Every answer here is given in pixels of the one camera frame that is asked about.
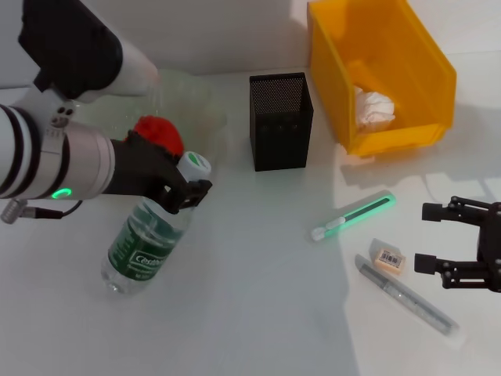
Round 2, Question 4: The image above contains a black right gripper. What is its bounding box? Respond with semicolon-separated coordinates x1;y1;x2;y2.
413;195;501;294

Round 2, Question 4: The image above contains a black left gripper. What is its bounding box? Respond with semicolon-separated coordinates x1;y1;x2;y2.
111;132;214;215

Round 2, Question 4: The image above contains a clear green-label water bottle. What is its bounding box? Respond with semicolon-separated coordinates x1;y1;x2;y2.
100;150;214;298

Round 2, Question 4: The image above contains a red knitted toy orange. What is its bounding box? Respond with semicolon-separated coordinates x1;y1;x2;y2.
132;115;184;157

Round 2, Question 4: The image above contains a white paper ball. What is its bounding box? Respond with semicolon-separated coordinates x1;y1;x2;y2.
353;86;396;132

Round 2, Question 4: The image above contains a beige eraser with barcode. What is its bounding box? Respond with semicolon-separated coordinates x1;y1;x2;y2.
369;237;408;275

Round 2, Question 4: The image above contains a grey pen in clear sleeve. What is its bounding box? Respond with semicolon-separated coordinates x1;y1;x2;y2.
355;253;461;348

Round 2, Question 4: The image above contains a pale green glass fruit plate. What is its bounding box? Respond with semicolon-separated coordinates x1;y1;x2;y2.
72;68;230;189

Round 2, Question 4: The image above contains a black mesh pen holder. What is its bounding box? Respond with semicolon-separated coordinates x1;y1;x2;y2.
249;71;315;172

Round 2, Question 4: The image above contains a left wrist metal connector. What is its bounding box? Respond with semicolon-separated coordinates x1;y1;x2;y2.
0;198;29;225

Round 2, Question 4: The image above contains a yellow plastic bin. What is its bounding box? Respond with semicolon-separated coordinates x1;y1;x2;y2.
307;0;458;159

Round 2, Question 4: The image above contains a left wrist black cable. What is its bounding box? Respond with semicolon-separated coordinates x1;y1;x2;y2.
23;199;84;219

